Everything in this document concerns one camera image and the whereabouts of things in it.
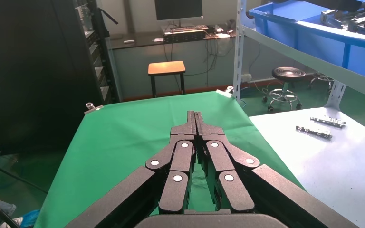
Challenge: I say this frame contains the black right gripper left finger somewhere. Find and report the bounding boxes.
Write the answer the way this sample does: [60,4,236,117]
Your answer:
[65,111,197,228]

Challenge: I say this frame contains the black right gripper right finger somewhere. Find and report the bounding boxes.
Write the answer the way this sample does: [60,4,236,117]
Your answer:
[195,112,358,228]

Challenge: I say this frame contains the green table cloth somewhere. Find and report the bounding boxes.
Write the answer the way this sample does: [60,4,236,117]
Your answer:
[33,90,306,228]

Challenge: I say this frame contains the silver binder clip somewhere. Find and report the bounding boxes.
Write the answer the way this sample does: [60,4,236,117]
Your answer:
[216,85,234,98]
[84,102,104,114]

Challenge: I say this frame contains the small notched metal strip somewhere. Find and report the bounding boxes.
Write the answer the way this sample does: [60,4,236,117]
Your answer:
[310,115,347,129]
[296,125,333,140]

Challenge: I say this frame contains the orange top square stool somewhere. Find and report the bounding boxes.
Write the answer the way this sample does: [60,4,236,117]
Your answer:
[148,60,186,98]

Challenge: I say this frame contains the black seat chrome stool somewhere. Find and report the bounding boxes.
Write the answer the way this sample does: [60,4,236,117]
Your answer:
[262,66,307,113]

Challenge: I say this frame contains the chrome base stool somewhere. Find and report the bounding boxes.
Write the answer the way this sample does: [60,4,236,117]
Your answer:
[307,72,334,93]

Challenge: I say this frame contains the black rack equipment box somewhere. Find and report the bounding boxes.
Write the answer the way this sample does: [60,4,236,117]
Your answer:
[163,30,207,43]

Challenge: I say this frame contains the white metal shelf rack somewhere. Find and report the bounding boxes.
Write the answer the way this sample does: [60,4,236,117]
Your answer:
[232,0,365,111]

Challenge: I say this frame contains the black computer keyboard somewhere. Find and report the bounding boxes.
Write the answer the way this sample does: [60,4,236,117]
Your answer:
[170,25,209,32]

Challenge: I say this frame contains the blue plastic bin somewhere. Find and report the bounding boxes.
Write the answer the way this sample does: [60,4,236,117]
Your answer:
[249,0,365,84]

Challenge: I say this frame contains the black computer monitor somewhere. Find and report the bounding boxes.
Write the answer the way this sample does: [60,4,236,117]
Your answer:
[154,0,203,21]

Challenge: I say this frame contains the tall black equipment cabinet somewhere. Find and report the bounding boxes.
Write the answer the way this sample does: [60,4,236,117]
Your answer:
[0,0,120,156]

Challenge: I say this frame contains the hanging black cable bundle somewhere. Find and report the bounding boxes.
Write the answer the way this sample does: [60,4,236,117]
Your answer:
[201,37,222,78]

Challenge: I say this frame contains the black floor cable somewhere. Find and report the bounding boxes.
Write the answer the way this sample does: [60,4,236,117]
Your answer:
[0,151,49,195]

